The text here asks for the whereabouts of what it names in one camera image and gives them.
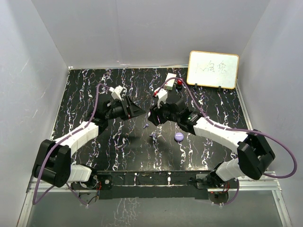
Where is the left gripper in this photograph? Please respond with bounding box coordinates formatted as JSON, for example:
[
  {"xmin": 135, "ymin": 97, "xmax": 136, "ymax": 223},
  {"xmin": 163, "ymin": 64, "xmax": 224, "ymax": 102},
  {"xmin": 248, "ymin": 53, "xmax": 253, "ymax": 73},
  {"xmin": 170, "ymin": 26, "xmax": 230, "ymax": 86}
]
[{"xmin": 105, "ymin": 96, "xmax": 145, "ymax": 121}]

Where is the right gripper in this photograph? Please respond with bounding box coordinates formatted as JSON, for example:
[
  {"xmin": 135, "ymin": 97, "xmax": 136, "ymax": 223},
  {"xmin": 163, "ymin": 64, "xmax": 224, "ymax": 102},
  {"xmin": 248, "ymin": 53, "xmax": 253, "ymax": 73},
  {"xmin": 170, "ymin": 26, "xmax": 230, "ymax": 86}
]
[{"xmin": 149, "ymin": 98, "xmax": 179, "ymax": 126}]

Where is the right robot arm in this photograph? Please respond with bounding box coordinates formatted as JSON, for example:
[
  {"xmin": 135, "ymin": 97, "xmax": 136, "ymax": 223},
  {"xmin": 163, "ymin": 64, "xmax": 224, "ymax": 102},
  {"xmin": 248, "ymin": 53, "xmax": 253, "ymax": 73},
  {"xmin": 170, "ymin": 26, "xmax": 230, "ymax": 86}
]
[{"xmin": 148, "ymin": 100, "xmax": 276, "ymax": 188}]

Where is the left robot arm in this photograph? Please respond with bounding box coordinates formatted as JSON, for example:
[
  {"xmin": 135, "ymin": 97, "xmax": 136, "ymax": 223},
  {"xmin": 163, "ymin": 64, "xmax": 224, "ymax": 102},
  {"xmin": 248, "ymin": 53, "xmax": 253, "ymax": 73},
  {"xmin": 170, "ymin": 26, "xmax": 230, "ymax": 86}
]
[{"xmin": 32, "ymin": 96, "xmax": 145, "ymax": 189}]

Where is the purple round earbud case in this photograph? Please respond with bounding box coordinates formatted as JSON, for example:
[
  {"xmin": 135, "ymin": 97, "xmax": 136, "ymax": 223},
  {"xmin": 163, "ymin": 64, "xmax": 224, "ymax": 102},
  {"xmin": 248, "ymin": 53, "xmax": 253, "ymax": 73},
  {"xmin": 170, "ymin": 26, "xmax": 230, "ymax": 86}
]
[{"xmin": 174, "ymin": 132, "xmax": 184, "ymax": 142}]

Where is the white cardboard box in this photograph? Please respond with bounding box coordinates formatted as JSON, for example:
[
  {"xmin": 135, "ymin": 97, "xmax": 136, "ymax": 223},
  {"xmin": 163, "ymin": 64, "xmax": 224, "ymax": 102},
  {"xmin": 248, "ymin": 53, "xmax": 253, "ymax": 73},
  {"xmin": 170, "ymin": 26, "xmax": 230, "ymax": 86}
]
[{"xmin": 164, "ymin": 73, "xmax": 177, "ymax": 91}]

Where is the red emergency stop button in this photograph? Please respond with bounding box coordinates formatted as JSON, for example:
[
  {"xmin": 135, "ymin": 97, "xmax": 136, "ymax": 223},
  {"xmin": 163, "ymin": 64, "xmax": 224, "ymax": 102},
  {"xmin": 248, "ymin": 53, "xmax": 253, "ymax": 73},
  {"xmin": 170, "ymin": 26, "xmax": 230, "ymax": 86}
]
[{"xmin": 176, "ymin": 79, "xmax": 183, "ymax": 91}]

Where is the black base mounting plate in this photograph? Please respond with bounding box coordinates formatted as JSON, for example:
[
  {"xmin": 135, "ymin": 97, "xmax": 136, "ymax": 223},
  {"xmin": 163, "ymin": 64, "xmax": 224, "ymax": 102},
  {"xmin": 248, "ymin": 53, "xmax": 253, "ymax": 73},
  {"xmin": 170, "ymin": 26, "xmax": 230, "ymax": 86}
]
[{"xmin": 71, "ymin": 170, "xmax": 237, "ymax": 200}]

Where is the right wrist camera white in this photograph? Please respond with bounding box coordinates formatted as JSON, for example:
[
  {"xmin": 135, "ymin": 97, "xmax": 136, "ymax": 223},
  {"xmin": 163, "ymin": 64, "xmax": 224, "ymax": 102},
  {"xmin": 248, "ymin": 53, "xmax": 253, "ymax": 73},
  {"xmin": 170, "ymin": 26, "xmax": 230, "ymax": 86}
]
[{"xmin": 154, "ymin": 87, "xmax": 168, "ymax": 108}]

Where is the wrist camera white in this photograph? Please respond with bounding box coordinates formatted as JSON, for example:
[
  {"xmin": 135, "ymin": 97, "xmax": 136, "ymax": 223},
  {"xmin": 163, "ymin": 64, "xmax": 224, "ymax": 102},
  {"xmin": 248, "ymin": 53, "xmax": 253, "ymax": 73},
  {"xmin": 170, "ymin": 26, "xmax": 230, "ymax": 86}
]
[
  {"xmin": 109, "ymin": 85, "xmax": 123, "ymax": 101},
  {"xmin": 154, "ymin": 87, "xmax": 168, "ymax": 108}
]

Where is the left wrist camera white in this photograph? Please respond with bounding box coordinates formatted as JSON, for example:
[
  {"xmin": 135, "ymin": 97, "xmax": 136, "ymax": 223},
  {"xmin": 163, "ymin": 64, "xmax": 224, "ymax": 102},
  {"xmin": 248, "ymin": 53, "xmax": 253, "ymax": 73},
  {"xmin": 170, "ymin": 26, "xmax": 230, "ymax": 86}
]
[{"xmin": 109, "ymin": 85, "xmax": 123, "ymax": 101}]

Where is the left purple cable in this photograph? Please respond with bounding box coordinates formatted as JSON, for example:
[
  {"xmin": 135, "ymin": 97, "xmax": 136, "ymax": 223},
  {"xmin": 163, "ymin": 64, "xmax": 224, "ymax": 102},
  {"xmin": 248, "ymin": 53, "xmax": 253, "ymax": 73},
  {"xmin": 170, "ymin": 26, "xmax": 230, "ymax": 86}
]
[{"xmin": 32, "ymin": 83, "xmax": 114, "ymax": 205}]

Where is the white whiteboard yellow frame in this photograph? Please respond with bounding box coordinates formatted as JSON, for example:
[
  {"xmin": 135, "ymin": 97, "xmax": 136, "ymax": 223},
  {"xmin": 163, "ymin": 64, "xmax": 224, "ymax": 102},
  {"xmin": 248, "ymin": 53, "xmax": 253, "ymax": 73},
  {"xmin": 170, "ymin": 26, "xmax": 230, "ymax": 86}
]
[{"xmin": 187, "ymin": 51, "xmax": 240, "ymax": 89}]

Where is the aluminium frame rail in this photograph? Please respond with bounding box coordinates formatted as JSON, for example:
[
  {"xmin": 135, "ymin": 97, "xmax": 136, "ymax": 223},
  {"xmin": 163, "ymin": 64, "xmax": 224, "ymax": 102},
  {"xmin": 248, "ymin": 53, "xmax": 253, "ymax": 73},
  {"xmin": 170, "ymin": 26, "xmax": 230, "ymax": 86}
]
[{"xmin": 18, "ymin": 174, "xmax": 292, "ymax": 227}]

